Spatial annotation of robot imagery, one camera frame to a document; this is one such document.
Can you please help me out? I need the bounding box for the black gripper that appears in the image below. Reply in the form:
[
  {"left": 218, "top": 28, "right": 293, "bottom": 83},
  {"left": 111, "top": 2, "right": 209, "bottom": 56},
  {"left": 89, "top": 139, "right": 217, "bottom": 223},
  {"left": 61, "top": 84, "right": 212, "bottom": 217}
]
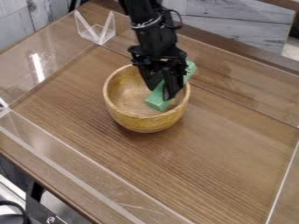
[{"left": 127, "top": 45, "right": 186, "bottom": 101}]

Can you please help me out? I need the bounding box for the green rectangular block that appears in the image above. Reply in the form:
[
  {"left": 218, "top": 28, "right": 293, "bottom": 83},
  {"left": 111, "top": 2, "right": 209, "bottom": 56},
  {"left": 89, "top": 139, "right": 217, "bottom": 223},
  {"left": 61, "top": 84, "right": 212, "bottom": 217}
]
[{"left": 144, "top": 60, "right": 196, "bottom": 112}]

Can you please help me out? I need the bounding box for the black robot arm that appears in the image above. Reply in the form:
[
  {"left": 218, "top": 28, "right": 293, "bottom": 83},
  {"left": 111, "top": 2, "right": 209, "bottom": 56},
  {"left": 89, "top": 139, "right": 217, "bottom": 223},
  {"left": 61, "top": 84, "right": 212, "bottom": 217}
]
[{"left": 117, "top": 0, "right": 186, "bottom": 100}]

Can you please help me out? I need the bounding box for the brown wooden bowl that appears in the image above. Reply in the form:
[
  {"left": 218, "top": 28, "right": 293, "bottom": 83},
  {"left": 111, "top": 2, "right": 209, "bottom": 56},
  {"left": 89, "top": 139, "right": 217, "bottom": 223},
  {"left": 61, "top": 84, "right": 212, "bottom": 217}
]
[{"left": 102, "top": 64, "right": 190, "bottom": 133}]

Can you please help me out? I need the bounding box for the clear acrylic tray wall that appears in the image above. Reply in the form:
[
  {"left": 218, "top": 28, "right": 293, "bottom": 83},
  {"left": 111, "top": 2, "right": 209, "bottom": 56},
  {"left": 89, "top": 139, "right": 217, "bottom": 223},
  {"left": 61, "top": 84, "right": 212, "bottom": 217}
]
[{"left": 0, "top": 108, "right": 193, "bottom": 224}]

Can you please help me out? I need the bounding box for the black table leg bracket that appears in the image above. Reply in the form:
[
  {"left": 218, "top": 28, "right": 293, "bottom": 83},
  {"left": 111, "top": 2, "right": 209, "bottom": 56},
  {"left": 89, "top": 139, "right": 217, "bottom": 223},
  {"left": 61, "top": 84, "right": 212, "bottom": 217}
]
[{"left": 25, "top": 182, "right": 67, "bottom": 224}]

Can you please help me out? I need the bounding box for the black cable under table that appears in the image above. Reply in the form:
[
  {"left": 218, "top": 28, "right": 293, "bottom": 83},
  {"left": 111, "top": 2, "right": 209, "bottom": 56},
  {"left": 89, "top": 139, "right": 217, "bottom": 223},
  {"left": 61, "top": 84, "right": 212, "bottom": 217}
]
[{"left": 0, "top": 199, "right": 33, "bottom": 224}]

